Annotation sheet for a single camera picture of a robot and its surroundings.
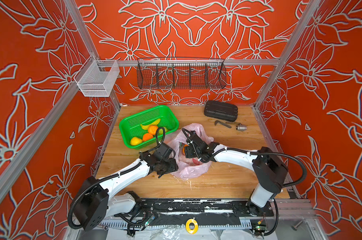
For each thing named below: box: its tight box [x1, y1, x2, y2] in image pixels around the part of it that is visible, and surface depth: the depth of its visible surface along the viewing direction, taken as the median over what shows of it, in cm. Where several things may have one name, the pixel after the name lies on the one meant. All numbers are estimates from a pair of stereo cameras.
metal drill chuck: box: [236, 123, 247, 131], surface depth 103 cm
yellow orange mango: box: [130, 137, 143, 146], surface depth 94 cm
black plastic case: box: [204, 100, 239, 122], surface depth 112 cm
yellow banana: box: [140, 118, 161, 130], surface depth 108 cm
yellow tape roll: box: [185, 218, 199, 235], surface depth 69 cm
